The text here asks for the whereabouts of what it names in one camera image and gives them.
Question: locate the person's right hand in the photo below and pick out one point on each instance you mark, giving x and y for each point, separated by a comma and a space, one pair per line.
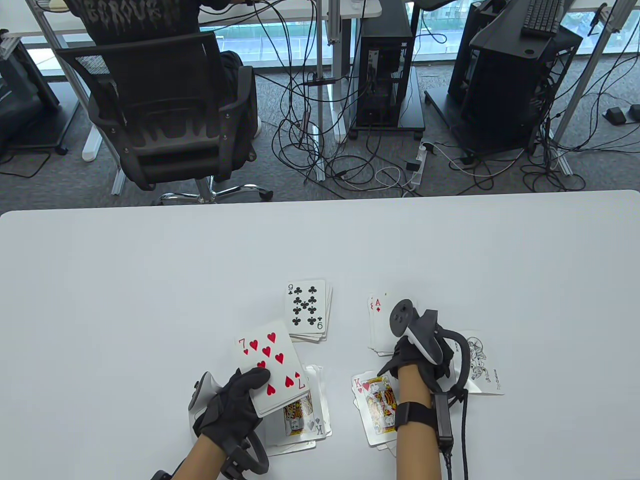
407, 355

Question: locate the person's left hand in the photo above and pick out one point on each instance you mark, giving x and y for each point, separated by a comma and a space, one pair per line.
227, 417

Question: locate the single diamonds playing card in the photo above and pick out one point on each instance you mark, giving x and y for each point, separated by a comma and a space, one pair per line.
382, 325

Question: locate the deck of playing cards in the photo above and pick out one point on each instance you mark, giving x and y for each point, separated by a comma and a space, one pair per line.
265, 372

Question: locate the pile of hearts cards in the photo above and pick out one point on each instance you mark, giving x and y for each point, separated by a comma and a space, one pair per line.
370, 415

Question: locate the joker playing card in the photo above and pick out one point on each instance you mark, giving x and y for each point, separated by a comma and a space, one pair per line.
490, 370

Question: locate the pile of spades cards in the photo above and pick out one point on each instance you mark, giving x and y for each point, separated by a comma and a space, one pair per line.
320, 400

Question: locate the pile of clubs cards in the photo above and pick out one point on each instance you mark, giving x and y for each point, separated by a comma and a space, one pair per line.
305, 307

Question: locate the black right forearm battery pack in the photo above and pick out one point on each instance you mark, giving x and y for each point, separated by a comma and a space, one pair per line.
442, 417

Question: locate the black left forearm sensor unit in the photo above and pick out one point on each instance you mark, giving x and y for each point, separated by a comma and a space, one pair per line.
161, 475

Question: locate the person's left forearm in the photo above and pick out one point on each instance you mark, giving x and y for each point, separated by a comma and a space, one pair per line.
197, 464

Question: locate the grey right hand controller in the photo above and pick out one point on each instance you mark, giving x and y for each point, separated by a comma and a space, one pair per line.
422, 332

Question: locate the grey hand controller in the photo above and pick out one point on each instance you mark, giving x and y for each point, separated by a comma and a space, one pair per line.
200, 392
422, 332

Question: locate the grey left hand controller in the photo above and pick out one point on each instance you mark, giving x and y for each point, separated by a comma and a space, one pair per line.
200, 392

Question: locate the white power strip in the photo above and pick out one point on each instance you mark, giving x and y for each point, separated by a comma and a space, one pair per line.
419, 175

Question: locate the black power adapter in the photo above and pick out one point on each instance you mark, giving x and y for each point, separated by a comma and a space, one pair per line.
413, 165

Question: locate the black tower cart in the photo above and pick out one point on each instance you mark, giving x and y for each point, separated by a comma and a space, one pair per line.
412, 110

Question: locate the black equipment stand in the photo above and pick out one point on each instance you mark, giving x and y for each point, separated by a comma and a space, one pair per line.
500, 100

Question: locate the black mesh office chair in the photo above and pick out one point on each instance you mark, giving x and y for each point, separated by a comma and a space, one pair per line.
165, 150

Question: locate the black foot pedal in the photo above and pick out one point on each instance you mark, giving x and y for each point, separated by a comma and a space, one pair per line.
614, 115
635, 112

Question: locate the black computer tower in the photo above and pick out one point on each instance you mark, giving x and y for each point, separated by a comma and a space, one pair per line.
385, 30

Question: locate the black keyboard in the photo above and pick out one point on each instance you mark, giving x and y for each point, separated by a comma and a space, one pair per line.
542, 17

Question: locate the black rolling cabinet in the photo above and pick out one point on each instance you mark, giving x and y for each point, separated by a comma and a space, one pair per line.
25, 100

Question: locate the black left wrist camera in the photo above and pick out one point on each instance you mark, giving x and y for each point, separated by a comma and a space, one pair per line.
234, 462

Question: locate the aluminium desk frame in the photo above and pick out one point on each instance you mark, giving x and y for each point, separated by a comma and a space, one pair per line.
580, 85

